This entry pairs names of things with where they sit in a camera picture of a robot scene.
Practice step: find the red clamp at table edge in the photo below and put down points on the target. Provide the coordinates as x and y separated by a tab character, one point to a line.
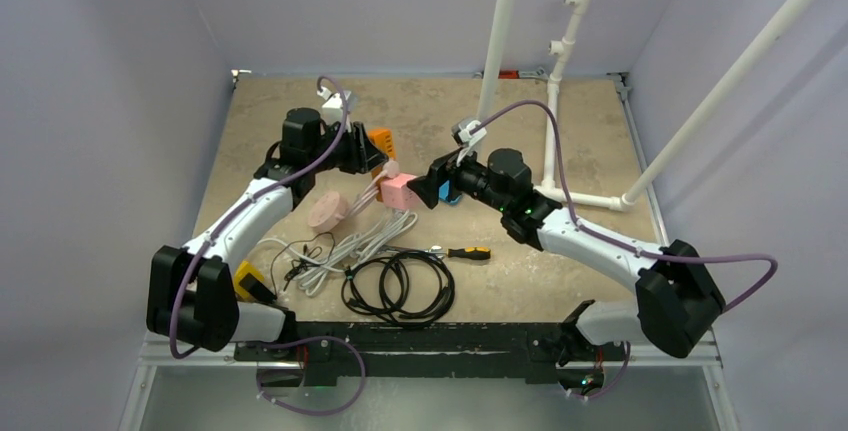
509	74

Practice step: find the yellow black handled screwdriver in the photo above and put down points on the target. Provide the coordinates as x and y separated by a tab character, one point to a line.
469	253

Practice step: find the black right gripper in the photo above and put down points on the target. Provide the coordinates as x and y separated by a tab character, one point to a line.
448	171

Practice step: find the blue travel adapter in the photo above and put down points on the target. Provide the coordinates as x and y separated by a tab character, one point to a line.
448	194

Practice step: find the yellow cube power socket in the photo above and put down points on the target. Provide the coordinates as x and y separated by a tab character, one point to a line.
250	285

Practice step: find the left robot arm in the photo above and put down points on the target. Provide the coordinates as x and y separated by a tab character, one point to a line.
191	295

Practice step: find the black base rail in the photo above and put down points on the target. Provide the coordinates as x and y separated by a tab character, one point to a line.
537	353

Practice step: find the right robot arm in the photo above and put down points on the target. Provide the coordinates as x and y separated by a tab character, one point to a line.
675	300

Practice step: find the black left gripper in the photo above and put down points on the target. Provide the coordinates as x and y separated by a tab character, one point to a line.
363	155

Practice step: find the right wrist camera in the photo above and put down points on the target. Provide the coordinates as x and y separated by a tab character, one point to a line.
468	134

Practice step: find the orange power strip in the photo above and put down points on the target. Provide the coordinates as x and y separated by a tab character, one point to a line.
382	138

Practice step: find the pink cube power socket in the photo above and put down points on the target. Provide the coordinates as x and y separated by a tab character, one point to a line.
396	194

